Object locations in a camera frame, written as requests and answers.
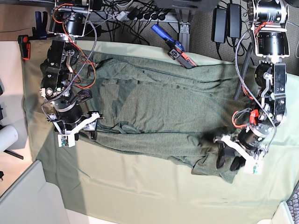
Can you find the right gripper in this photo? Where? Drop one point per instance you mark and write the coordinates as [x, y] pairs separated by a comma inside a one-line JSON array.
[[72, 114]]

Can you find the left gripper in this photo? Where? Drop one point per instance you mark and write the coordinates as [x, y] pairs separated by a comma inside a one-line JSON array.
[[250, 137]]

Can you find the green T-shirt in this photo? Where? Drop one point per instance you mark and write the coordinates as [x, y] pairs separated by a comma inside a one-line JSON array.
[[163, 110]]

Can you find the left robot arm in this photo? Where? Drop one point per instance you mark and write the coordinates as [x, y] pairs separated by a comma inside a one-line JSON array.
[[268, 19]]

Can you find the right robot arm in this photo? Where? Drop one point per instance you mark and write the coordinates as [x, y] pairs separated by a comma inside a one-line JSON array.
[[60, 86]]

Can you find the light green table cloth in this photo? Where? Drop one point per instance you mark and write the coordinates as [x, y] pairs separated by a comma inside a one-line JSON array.
[[138, 189]]

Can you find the white cylinder on stand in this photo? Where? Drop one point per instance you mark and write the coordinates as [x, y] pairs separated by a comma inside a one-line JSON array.
[[8, 136]]

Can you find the blue orange clamp at centre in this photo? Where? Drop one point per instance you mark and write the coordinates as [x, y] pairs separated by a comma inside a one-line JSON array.
[[176, 51]]

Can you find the black power adapter brick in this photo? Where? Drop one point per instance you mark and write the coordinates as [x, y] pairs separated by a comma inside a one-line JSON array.
[[219, 25]]

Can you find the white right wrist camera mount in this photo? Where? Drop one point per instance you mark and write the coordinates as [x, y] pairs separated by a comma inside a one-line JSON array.
[[77, 130]]

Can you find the aluminium frame post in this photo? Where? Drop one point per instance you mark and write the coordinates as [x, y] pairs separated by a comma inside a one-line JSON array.
[[184, 18]]

